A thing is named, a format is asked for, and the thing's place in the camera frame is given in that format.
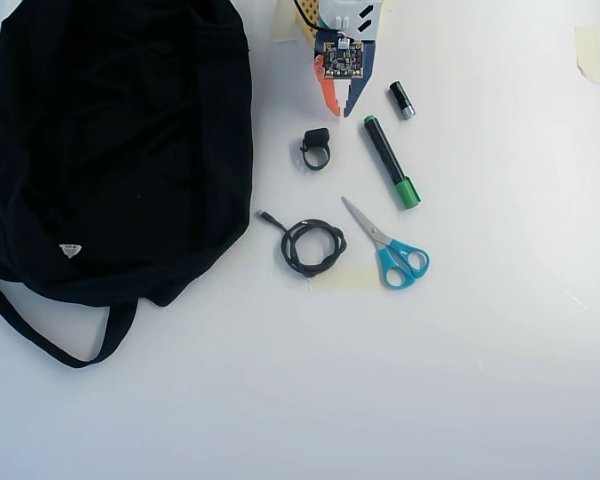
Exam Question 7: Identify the wide beige masking tape strip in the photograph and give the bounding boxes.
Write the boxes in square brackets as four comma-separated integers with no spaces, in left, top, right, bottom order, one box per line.
[307,264,383,294]

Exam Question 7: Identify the black fabric bag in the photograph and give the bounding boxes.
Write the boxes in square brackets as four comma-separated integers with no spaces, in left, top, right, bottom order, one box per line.
[0,0,254,370]

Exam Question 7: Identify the camera circuit board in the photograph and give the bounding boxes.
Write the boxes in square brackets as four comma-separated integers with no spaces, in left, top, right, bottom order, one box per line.
[313,35,370,82]

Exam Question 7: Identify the beige masking tape piece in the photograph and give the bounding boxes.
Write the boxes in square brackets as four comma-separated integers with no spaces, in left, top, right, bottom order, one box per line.
[272,0,301,44]
[573,25,600,86]

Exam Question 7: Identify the blue-handled scissors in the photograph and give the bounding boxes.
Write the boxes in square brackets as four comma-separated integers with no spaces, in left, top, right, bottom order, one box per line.
[340,195,431,291]

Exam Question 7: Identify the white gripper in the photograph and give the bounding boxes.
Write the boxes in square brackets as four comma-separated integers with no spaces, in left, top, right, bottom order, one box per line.
[312,0,385,120]

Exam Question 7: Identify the black camera cable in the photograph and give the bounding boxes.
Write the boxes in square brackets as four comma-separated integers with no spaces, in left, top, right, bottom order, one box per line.
[293,0,344,37]

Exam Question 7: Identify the black marker with green cap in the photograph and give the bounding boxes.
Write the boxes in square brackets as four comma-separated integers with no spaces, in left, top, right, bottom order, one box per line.
[362,114,422,211]

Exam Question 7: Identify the coiled black usb cable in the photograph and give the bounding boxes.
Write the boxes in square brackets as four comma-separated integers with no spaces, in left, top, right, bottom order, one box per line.
[257,209,349,279]

